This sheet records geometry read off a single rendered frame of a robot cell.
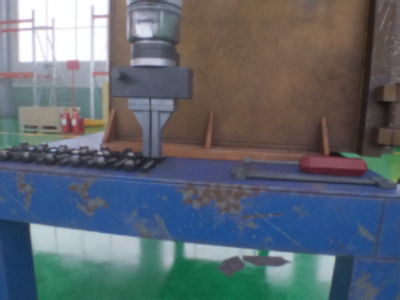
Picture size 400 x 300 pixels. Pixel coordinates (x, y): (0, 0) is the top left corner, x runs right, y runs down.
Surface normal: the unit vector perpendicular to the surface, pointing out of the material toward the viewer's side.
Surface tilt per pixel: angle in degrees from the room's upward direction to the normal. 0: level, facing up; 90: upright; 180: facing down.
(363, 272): 90
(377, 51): 90
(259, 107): 90
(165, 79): 90
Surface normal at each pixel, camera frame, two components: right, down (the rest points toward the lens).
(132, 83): -0.16, 0.15
